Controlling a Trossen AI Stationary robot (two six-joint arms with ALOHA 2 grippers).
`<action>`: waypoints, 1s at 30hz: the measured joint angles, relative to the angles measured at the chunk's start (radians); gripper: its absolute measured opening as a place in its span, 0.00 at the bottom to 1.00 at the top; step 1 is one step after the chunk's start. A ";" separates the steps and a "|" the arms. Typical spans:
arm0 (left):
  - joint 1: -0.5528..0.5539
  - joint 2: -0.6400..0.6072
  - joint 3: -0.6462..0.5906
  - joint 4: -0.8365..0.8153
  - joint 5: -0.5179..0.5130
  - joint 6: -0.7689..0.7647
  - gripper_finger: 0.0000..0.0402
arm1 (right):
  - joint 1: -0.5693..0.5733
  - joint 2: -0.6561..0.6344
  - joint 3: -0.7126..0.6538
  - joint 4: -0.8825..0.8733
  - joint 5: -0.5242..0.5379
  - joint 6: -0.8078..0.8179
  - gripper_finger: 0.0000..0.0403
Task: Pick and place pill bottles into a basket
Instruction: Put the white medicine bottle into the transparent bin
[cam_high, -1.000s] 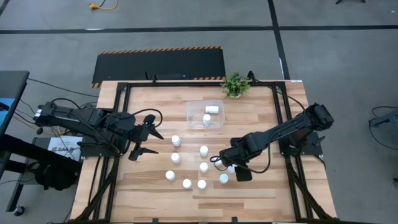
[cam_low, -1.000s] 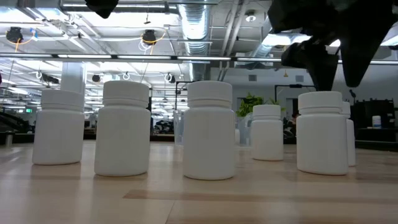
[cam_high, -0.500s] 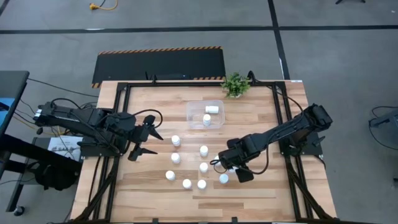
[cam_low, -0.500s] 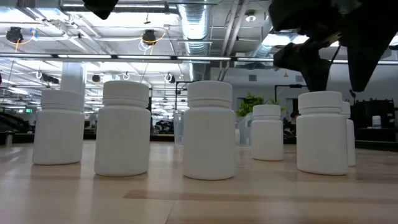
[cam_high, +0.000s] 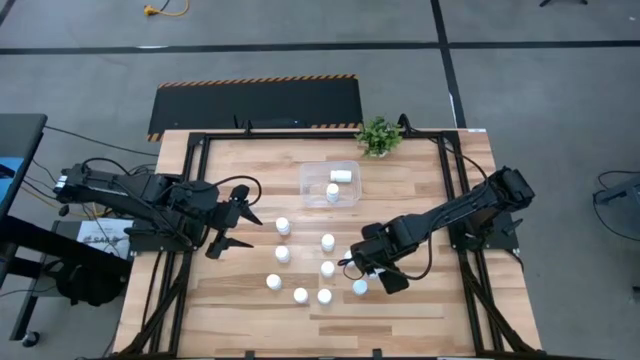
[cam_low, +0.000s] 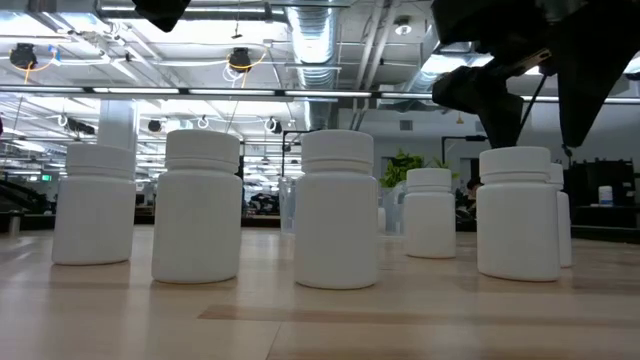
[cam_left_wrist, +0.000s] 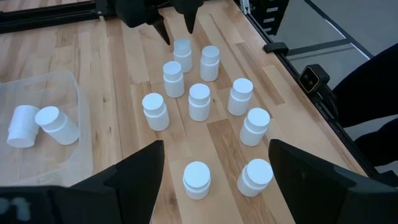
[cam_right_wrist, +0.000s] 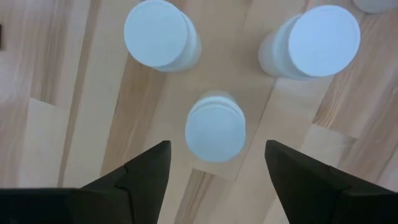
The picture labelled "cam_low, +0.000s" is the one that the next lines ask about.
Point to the white building column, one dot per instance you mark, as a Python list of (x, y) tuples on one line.
[(117, 125)]

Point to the black shelf unit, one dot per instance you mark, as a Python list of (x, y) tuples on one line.
[(585, 185)]

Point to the black metal gantry frame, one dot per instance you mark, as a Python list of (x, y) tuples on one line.
[(465, 138), (283, 155)]

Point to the green plant in white pot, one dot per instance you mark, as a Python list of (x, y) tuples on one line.
[(400, 170)]

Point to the grey ceiling pipe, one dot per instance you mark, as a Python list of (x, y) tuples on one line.
[(225, 11)]

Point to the yellow hanging pendant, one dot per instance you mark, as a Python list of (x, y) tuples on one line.
[(459, 119)]

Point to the black ceiling-mounted device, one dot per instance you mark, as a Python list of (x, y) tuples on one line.
[(240, 59), (22, 56)]

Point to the clear plastic basket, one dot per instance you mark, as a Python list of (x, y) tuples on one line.
[(287, 205)]

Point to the long LED light strip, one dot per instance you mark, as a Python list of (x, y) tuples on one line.
[(140, 91)]

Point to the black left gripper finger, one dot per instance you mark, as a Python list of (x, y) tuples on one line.
[(161, 12)]

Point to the silver ventilation duct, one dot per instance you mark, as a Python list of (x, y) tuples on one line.
[(425, 75), (315, 40)]

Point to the person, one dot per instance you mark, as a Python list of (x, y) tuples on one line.
[(472, 189)]

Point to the white canister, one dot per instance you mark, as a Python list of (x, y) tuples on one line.
[(605, 196)]

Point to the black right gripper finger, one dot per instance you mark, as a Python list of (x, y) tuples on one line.
[(590, 75), (480, 92)]

